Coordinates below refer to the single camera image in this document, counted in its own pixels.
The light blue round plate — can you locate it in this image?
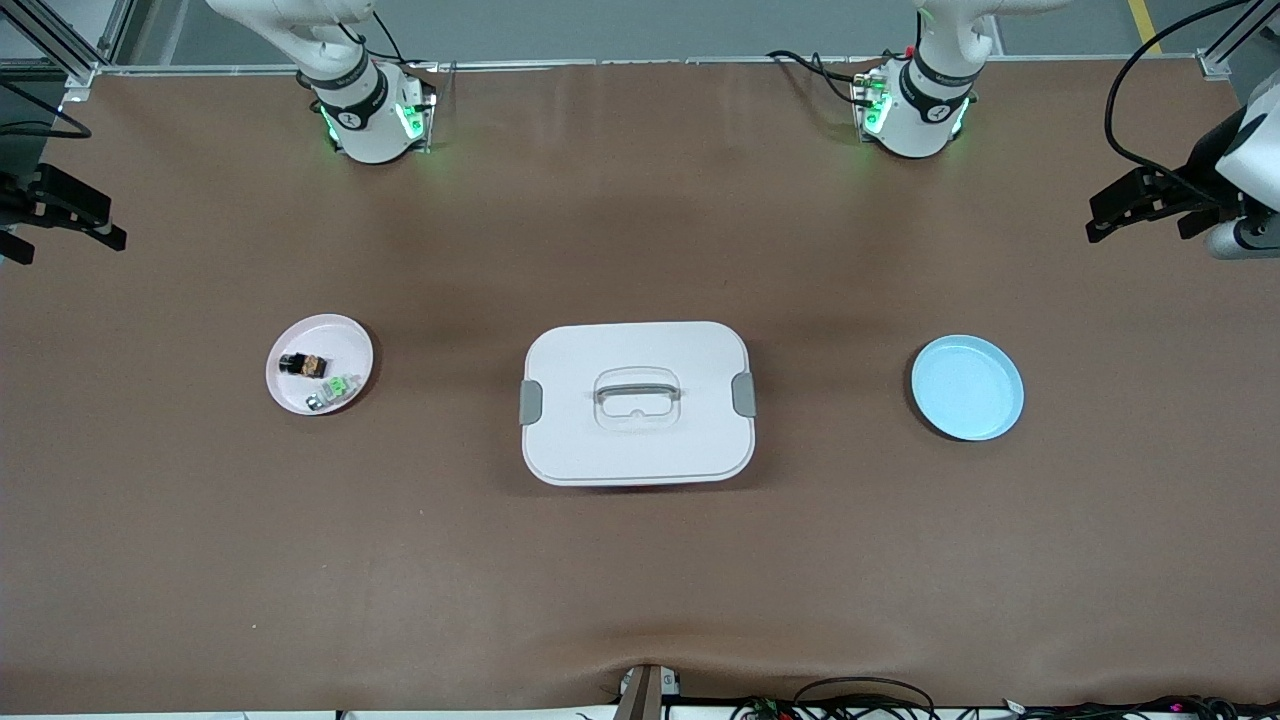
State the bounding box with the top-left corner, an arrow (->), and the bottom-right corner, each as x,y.
910,335 -> 1025,442

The pink round plate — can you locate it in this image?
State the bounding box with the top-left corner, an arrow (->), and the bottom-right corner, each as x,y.
265,314 -> 375,417

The white lidded plastic box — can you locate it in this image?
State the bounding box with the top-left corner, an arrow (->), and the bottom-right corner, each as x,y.
519,321 -> 758,488

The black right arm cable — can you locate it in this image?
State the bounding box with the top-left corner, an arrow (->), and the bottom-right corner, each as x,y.
0,80 -> 94,139

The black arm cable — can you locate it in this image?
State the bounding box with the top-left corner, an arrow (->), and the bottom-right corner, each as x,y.
0,80 -> 94,139
1103,0 -> 1236,196

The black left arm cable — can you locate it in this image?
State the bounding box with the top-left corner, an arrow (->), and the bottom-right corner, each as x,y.
1103,0 -> 1236,196

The aluminium frame profile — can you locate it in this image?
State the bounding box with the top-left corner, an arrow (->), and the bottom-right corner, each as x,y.
1195,0 -> 1280,81
0,0 -> 141,101

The green push button switch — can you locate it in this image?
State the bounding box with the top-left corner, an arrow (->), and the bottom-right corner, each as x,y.
305,372 -> 363,413

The black left base cable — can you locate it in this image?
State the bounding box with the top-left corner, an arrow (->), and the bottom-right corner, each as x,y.
766,48 -> 906,109

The black base cable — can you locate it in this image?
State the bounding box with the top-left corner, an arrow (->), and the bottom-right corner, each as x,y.
340,10 -> 441,71
766,48 -> 906,109

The black right base cable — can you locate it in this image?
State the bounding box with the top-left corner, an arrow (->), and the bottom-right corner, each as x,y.
340,10 -> 441,71

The tangled cable bundle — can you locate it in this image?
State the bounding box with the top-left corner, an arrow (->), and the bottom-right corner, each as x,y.
735,695 -> 1280,720

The translucent gray box handle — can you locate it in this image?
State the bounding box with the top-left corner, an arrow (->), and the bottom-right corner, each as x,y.
592,367 -> 684,406

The black looped cable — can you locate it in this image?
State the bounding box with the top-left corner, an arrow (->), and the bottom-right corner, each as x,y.
795,677 -> 938,720

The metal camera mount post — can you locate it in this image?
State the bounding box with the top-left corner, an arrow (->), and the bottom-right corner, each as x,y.
618,664 -> 683,720

